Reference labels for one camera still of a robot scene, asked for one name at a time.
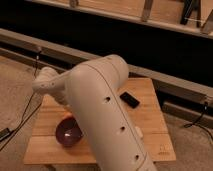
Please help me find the dark purple bowl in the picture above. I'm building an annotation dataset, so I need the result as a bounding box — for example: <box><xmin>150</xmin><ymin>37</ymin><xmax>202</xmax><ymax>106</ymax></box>
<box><xmin>55</xmin><ymin>117</ymin><xmax>83</xmax><ymax>147</ymax></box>

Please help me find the white sponge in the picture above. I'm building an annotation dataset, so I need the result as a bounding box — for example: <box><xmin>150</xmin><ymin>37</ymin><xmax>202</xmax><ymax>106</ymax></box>
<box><xmin>135</xmin><ymin>126</ymin><xmax>143</xmax><ymax>138</ymax></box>

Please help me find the black cable on floor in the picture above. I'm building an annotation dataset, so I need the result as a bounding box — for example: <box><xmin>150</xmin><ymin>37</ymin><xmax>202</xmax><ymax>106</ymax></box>
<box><xmin>0</xmin><ymin>50</ymin><xmax>44</xmax><ymax>152</ymax></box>

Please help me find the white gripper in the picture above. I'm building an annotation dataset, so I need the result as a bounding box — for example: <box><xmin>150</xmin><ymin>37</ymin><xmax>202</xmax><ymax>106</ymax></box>
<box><xmin>51</xmin><ymin>91</ymin><xmax>68</xmax><ymax>105</ymax></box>

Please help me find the black device at left edge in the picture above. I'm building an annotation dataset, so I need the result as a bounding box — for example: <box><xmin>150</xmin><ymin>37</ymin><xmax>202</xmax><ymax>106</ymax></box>
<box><xmin>0</xmin><ymin>128</ymin><xmax>11</xmax><ymax>142</ymax></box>

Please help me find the black cable at right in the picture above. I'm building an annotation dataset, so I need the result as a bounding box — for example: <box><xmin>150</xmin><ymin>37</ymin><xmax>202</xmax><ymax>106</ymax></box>
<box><xmin>183</xmin><ymin>99</ymin><xmax>213</xmax><ymax>141</ymax></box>

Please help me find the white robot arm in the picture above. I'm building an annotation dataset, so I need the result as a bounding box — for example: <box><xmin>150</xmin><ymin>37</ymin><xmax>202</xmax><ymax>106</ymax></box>
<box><xmin>32</xmin><ymin>55</ymin><xmax>157</xmax><ymax>171</ymax></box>

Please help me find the black rectangular phone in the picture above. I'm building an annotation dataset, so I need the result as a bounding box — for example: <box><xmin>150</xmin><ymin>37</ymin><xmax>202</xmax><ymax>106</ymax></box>
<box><xmin>120</xmin><ymin>92</ymin><xmax>140</xmax><ymax>108</ymax></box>

